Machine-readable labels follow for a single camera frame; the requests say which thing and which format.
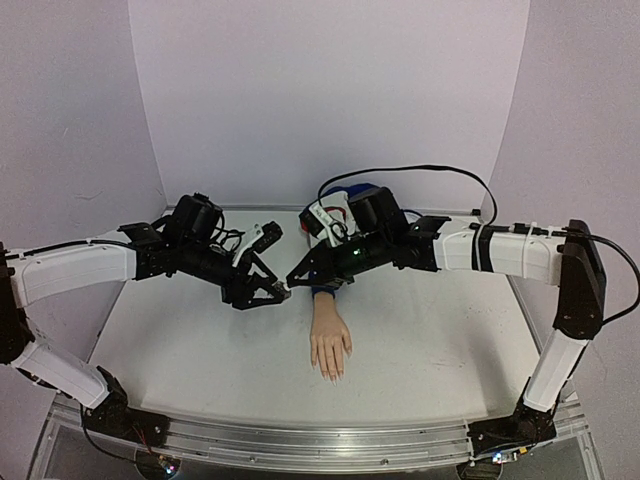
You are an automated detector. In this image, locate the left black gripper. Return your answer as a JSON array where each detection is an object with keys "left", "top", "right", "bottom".
[{"left": 181, "top": 238, "right": 287, "bottom": 311}]

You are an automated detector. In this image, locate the red nail polish bottle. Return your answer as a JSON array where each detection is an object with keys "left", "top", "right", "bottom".
[{"left": 273, "top": 281, "right": 291, "bottom": 297}]

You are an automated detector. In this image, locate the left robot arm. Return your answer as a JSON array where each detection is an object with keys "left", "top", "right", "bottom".
[{"left": 1, "top": 193, "right": 289, "bottom": 437}]

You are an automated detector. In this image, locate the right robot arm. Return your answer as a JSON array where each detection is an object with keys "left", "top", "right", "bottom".
[{"left": 287, "top": 187, "right": 606, "bottom": 413}]

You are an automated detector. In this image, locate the mannequin hand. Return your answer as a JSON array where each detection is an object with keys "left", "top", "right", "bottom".
[{"left": 310, "top": 292, "right": 353, "bottom": 384}]

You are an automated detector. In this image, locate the blue white red jacket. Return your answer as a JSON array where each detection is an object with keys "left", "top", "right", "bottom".
[{"left": 300, "top": 183, "right": 379, "bottom": 299}]

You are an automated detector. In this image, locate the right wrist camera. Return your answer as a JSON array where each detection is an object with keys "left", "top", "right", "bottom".
[{"left": 299, "top": 202, "right": 349, "bottom": 247}]

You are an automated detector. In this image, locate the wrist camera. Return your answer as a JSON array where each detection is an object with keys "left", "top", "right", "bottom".
[
  {"left": 232, "top": 221, "right": 283, "bottom": 267},
  {"left": 299, "top": 202, "right": 349, "bottom": 247}
]

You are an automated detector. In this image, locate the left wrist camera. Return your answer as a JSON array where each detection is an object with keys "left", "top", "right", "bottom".
[{"left": 232, "top": 221, "right": 283, "bottom": 267}]

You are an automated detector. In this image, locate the aluminium front rail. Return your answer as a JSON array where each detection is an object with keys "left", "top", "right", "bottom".
[{"left": 29, "top": 396, "right": 603, "bottom": 479}]

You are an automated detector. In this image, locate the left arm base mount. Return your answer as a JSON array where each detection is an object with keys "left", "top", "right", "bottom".
[{"left": 81, "top": 366, "right": 170, "bottom": 447}]

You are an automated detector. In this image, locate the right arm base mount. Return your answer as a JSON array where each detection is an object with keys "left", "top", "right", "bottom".
[{"left": 467, "top": 396, "right": 557, "bottom": 458}]

